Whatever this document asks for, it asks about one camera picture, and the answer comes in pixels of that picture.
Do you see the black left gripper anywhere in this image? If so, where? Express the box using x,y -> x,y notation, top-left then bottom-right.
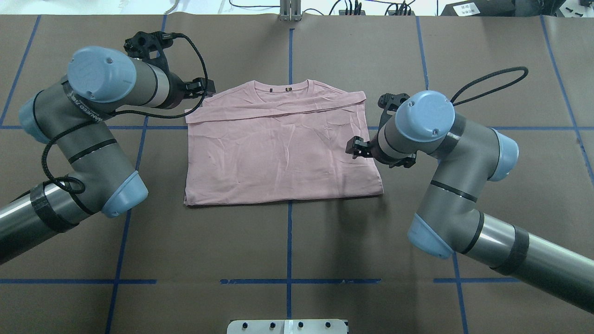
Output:
165,71 -> 216,109

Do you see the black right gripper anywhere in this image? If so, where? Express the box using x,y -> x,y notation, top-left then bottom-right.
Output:
346,128 -> 417,168

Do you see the pink Snoopy t-shirt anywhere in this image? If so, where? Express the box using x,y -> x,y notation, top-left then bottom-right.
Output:
184,80 -> 384,206

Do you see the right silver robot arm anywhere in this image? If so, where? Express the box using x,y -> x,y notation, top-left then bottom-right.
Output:
345,90 -> 594,313

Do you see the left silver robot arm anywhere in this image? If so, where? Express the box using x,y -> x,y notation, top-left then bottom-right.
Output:
1,45 -> 216,263

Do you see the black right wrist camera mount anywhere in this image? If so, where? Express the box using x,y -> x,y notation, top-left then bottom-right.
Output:
377,93 -> 410,132

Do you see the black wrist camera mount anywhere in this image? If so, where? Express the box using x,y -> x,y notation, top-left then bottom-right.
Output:
123,31 -> 181,61
377,93 -> 410,132

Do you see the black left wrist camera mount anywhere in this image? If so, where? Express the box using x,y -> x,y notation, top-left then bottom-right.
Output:
123,31 -> 181,61

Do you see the aluminium frame post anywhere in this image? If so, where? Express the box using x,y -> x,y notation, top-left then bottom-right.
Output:
278,0 -> 303,22

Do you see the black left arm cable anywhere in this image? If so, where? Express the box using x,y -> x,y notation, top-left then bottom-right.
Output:
41,32 -> 209,195

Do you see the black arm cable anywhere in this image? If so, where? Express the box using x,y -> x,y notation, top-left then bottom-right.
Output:
41,32 -> 209,195
450,66 -> 529,106

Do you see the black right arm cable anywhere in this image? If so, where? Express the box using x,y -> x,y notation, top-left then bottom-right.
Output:
450,66 -> 529,106

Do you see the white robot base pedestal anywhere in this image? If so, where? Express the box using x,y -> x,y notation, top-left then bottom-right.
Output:
226,319 -> 349,334

